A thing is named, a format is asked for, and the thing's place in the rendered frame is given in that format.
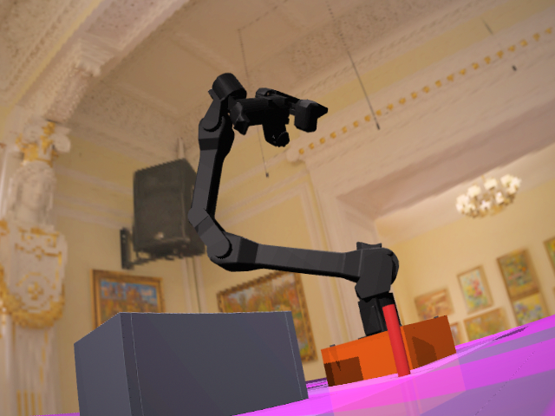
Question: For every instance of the red peg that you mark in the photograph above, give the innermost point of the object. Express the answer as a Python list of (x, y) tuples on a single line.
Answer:
[(397, 344)]

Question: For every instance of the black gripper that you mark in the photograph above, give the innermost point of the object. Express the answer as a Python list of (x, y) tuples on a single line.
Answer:
[(278, 105)]

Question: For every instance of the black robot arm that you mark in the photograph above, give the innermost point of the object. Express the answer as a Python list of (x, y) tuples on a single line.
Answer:
[(372, 267)]

